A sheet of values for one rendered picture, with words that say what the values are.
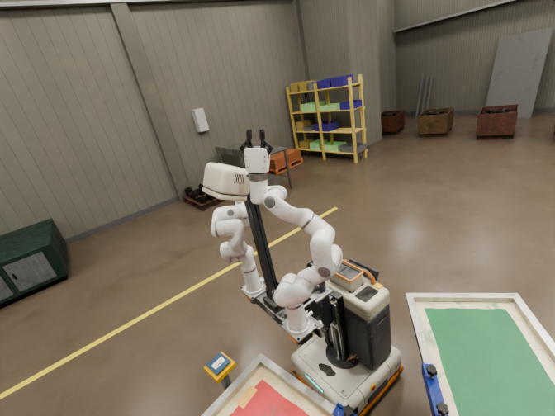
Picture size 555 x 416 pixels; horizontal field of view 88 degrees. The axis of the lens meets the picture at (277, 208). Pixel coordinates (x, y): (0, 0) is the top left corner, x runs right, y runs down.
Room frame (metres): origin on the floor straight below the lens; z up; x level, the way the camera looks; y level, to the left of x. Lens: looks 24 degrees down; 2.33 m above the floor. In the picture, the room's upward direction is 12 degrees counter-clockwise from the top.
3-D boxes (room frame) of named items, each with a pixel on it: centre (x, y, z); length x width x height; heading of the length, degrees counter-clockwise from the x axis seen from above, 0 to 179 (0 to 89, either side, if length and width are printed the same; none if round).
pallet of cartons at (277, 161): (7.93, -0.36, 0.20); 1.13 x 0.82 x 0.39; 122
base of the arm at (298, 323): (1.14, 0.01, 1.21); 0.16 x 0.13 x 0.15; 122
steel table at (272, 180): (6.76, 0.38, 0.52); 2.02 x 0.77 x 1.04; 32
